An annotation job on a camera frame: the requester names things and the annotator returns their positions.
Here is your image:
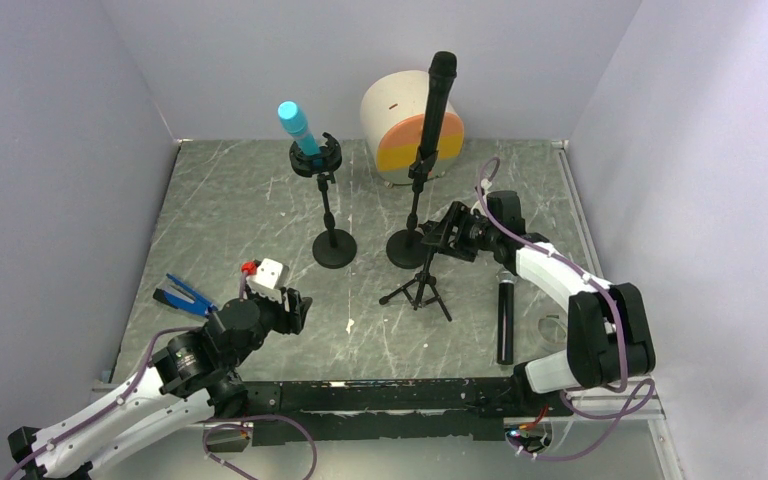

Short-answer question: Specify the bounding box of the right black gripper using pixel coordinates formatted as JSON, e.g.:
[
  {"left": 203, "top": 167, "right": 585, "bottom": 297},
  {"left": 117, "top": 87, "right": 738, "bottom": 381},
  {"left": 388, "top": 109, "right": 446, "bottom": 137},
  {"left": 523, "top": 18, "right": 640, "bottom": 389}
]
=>
[{"left": 422, "top": 201, "right": 499, "bottom": 262}]

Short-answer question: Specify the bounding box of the black tripod shock-mount stand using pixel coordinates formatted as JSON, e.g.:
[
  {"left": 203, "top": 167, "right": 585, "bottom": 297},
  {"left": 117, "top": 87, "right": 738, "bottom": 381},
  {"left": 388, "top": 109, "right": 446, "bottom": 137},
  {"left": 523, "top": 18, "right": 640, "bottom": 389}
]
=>
[{"left": 378, "top": 221, "right": 452, "bottom": 322}]

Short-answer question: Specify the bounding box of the black round-base shock-mount stand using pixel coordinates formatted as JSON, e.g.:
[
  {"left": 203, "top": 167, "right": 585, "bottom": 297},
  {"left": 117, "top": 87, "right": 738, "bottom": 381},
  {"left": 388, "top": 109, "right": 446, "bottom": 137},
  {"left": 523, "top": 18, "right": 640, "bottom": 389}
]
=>
[{"left": 288, "top": 132, "right": 357, "bottom": 269}]

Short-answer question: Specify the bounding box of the silver mesh black microphone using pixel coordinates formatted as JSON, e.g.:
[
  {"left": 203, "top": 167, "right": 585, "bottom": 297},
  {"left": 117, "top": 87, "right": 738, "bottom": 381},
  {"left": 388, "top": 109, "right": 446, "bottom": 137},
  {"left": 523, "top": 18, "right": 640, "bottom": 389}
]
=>
[{"left": 496, "top": 268, "right": 516, "bottom": 366}]

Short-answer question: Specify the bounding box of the cyan blue microphone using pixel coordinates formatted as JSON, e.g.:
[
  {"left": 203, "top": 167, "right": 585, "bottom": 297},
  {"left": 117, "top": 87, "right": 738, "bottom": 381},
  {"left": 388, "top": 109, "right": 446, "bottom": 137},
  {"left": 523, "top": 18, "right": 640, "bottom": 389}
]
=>
[{"left": 277, "top": 100, "right": 323, "bottom": 177}]

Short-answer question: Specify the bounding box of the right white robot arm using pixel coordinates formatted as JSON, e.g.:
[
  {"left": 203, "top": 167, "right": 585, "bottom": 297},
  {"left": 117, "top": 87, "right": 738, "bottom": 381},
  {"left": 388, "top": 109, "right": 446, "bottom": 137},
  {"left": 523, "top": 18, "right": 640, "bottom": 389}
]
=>
[{"left": 421, "top": 191, "right": 656, "bottom": 415}]

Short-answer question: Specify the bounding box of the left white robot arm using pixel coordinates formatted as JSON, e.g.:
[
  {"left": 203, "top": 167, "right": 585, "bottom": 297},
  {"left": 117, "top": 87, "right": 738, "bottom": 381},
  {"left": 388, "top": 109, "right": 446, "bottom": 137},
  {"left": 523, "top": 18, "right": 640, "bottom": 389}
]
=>
[{"left": 6, "top": 287, "right": 312, "bottom": 479}]

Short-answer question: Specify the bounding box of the black round-base clip stand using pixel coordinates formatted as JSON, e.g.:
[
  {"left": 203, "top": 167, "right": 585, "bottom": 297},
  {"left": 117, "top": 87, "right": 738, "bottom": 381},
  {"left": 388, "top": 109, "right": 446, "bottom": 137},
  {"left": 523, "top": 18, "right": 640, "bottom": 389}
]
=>
[{"left": 385, "top": 147, "right": 438, "bottom": 269}]

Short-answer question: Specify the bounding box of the tall black microphone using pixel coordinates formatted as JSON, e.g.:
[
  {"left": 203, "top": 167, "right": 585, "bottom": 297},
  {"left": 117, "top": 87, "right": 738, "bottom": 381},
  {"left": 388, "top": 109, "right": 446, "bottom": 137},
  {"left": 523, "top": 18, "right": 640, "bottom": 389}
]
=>
[{"left": 418, "top": 51, "right": 457, "bottom": 160}]

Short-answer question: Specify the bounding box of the blue black hand tool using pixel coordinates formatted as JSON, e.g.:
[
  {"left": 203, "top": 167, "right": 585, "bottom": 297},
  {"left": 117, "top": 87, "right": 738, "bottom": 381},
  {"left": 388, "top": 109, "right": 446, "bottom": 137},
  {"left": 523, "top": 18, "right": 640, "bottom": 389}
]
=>
[{"left": 152, "top": 273, "right": 218, "bottom": 318}]

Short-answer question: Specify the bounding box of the white orange yellow cylinder container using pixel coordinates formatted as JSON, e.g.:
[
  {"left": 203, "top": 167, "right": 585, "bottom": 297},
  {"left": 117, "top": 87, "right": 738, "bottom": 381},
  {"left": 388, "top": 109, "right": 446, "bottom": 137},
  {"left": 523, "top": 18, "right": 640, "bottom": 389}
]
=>
[{"left": 359, "top": 70, "right": 429, "bottom": 185}]

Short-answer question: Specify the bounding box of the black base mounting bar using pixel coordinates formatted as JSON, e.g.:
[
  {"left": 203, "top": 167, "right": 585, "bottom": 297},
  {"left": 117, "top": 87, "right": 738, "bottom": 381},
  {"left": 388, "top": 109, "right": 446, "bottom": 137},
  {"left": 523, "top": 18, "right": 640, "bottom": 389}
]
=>
[{"left": 224, "top": 377, "right": 574, "bottom": 446}]

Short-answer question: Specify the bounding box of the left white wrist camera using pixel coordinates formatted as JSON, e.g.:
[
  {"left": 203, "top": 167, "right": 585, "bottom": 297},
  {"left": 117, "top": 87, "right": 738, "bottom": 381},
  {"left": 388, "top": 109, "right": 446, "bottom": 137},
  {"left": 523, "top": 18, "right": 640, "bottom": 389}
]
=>
[{"left": 240, "top": 258, "right": 289, "bottom": 303}]

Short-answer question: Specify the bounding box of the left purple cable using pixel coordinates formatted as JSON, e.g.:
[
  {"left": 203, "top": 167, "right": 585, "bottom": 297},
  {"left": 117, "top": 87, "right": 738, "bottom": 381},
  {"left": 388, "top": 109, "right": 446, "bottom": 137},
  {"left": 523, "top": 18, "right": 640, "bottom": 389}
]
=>
[{"left": 2, "top": 271, "right": 319, "bottom": 480}]

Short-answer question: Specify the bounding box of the purple cable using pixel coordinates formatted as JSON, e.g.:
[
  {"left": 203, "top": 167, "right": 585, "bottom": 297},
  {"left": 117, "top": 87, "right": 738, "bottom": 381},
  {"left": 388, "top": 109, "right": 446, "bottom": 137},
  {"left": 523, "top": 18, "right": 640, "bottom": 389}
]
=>
[
  {"left": 2, "top": 271, "right": 319, "bottom": 480},
  {"left": 475, "top": 156, "right": 657, "bottom": 464}
]

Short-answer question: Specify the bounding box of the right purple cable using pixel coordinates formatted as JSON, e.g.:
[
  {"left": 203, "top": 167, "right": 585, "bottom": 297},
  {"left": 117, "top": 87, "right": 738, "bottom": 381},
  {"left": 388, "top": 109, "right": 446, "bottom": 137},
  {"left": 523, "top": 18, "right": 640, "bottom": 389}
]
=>
[{"left": 475, "top": 156, "right": 657, "bottom": 464}]

